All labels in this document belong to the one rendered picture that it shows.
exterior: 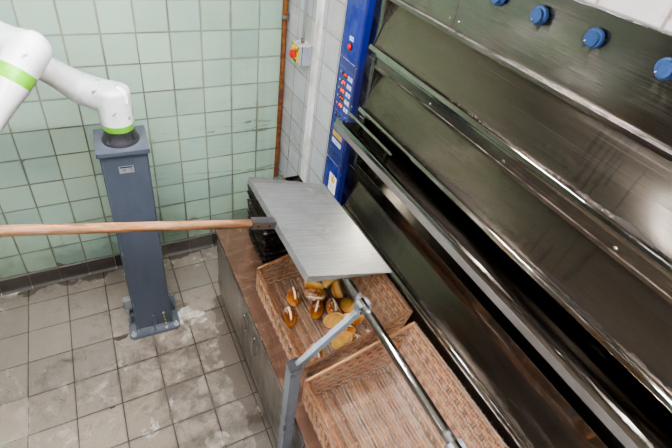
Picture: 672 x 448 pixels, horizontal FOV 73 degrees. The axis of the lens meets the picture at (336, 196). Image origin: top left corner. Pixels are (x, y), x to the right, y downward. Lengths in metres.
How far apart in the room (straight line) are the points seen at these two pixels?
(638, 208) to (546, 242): 0.28
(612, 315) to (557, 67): 0.61
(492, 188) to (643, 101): 0.48
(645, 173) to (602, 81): 0.22
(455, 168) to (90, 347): 2.17
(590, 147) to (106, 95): 1.65
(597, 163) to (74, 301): 2.77
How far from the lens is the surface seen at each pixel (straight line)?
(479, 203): 1.47
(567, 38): 1.26
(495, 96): 1.39
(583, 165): 1.23
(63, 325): 3.06
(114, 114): 2.05
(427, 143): 1.63
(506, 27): 1.38
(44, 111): 2.63
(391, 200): 1.90
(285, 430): 1.94
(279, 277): 2.26
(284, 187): 1.87
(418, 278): 1.85
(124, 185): 2.19
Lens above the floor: 2.31
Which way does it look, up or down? 37 degrees down
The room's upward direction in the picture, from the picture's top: 9 degrees clockwise
